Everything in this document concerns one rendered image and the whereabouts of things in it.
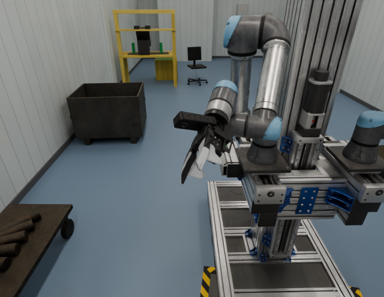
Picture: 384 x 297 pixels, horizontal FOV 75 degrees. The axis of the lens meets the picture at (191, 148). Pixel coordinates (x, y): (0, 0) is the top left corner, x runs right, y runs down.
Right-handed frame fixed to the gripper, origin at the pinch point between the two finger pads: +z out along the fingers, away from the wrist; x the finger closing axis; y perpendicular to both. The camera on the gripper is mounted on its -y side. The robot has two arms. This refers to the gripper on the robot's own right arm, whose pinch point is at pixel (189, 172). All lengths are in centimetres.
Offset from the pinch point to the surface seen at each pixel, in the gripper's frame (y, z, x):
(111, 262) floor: 22, -9, 183
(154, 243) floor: 49, -36, 176
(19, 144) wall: -114, -88, 248
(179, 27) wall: -76, -859, 475
